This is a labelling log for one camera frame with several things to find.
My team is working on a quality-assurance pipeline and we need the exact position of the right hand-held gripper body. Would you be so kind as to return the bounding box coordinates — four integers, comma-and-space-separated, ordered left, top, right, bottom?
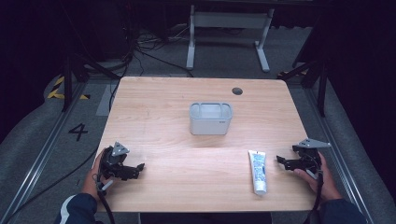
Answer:
291, 138, 332, 180

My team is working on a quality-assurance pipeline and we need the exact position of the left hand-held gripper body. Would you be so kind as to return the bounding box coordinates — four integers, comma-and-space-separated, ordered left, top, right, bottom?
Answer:
99, 141, 135, 181

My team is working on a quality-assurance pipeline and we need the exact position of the white toothpaste tube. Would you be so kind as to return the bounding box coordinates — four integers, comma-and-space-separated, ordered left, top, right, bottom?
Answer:
247, 149, 268, 197

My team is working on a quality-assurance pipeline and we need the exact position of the grey plastic organizer box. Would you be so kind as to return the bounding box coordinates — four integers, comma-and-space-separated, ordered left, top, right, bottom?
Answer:
189, 101, 234, 136

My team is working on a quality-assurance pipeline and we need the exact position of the person's left hand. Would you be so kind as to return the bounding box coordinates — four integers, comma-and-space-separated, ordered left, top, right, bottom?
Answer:
81, 148, 114, 200

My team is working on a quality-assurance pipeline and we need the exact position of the person's right hand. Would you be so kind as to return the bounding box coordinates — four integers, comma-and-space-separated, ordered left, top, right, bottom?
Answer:
293, 151, 343, 203

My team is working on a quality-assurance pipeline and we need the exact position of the black metal stand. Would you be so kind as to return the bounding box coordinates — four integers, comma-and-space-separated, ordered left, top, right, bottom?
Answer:
276, 57, 330, 119
60, 50, 121, 113

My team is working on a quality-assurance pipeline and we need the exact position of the metal floor rail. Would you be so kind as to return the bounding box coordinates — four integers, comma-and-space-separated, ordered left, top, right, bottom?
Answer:
0, 81, 90, 224
303, 87, 376, 224

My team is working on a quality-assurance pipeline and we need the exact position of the left hand-held gripper cable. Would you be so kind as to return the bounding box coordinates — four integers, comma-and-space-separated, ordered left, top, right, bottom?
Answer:
95, 181, 117, 224

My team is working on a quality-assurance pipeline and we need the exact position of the hand-held gripper cable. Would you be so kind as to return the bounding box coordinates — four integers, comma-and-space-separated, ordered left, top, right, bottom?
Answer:
95, 181, 117, 224
303, 174, 325, 224

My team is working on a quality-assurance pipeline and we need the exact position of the right hand-held gripper cable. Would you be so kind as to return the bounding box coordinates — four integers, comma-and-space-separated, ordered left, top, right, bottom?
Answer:
303, 174, 325, 224

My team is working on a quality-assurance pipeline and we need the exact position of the black floor cable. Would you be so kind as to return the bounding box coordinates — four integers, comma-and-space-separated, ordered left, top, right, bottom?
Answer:
0, 145, 101, 224

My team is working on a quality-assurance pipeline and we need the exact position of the bundle of floor cables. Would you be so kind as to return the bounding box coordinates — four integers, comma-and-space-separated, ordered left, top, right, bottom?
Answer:
107, 26, 195, 111

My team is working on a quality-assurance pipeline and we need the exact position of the white metal desk frame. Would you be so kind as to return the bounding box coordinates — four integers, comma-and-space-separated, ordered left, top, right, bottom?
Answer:
185, 4, 276, 74

